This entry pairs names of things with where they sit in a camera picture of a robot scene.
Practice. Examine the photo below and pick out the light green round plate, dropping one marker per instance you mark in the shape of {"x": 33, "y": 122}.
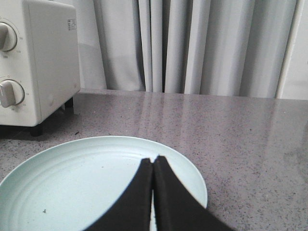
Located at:
{"x": 67, "y": 187}

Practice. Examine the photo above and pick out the grey pleated curtain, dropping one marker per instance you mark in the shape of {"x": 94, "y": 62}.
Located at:
{"x": 252, "y": 48}

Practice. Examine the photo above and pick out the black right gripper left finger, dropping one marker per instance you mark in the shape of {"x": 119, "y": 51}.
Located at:
{"x": 132, "y": 210}

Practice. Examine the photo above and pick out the white Toshiba toaster oven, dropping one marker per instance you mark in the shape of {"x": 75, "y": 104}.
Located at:
{"x": 44, "y": 61}

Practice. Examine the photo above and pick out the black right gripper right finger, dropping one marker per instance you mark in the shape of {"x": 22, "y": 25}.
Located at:
{"x": 175, "y": 208}

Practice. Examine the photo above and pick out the lower oven dial knob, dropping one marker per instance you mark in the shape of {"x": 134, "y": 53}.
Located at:
{"x": 11, "y": 93}

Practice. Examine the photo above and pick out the oven dial knob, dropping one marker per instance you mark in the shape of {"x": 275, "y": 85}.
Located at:
{"x": 8, "y": 37}
{"x": 11, "y": 93}

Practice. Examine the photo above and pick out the upper oven dial knob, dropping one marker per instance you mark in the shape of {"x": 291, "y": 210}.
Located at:
{"x": 8, "y": 37}

